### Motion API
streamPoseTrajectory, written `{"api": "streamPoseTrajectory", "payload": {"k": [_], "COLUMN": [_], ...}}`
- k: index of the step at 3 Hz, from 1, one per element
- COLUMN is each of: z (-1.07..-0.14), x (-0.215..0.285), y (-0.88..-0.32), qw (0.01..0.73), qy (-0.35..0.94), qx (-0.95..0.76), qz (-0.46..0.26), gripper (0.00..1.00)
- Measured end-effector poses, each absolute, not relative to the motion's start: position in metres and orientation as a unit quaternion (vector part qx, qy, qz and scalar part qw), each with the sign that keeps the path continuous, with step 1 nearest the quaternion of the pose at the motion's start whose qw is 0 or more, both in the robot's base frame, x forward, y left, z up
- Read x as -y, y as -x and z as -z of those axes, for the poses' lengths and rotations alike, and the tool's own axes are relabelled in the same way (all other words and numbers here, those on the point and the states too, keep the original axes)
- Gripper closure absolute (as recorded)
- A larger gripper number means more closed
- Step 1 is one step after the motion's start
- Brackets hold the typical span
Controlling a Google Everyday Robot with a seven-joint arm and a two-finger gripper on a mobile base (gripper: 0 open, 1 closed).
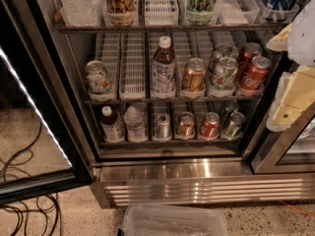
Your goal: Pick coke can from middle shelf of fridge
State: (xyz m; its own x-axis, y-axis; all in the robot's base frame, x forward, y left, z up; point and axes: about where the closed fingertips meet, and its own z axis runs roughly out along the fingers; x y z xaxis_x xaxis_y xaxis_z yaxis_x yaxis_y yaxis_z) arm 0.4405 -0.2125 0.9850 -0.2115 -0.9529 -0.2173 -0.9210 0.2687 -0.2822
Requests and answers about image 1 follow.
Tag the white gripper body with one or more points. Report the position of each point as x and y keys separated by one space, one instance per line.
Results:
x=304 y=39

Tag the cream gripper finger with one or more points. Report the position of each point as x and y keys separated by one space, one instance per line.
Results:
x=294 y=94
x=279 y=41

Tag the red coke can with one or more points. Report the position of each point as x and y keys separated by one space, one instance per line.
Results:
x=247 y=52
x=255 y=73

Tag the rear white green soda can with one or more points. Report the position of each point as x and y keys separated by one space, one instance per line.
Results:
x=220 y=51

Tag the white green soda can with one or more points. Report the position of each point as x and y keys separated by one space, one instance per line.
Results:
x=224 y=73
x=220 y=51
x=97 y=77

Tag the rear green can bottom shelf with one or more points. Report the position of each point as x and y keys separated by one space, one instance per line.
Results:
x=227 y=108

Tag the front white green soda can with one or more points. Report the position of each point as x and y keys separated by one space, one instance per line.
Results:
x=224 y=73

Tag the front green can bottom shelf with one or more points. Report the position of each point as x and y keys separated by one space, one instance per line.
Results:
x=233 y=125

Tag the tall green can top shelf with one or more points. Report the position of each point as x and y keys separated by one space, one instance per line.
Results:
x=200 y=12

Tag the red can bottom shelf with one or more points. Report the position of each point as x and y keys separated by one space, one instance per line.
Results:
x=210 y=126

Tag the gold soda can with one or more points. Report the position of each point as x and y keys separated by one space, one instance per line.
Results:
x=194 y=75

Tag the copper can bottom shelf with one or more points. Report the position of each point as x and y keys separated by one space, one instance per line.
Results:
x=186 y=124

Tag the stainless steel fridge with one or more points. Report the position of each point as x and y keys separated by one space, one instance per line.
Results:
x=175 y=172

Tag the silver can bottom shelf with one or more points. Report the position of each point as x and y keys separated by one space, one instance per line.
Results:
x=163 y=126

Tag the tall gold can top shelf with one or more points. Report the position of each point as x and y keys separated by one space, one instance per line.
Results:
x=121 y=12

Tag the left white green soda can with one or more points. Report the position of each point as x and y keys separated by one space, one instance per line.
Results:
x=97 y=77

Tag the black glass fridge door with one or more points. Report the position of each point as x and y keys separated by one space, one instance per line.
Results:
x=43 y=147

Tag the brown tea bottle white cap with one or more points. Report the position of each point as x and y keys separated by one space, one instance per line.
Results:
x=163 y=69

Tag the small clear water bottle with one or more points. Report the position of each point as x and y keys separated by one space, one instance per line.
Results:
x=136 y=131

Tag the small brown tea bottle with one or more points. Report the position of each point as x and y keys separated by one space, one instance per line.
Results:
x=111 y=125

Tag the clear plastic bin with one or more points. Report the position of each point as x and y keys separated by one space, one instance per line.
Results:
x=157 y=220

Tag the large clear water bottle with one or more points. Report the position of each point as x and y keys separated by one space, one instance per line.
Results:
x=81 y=13

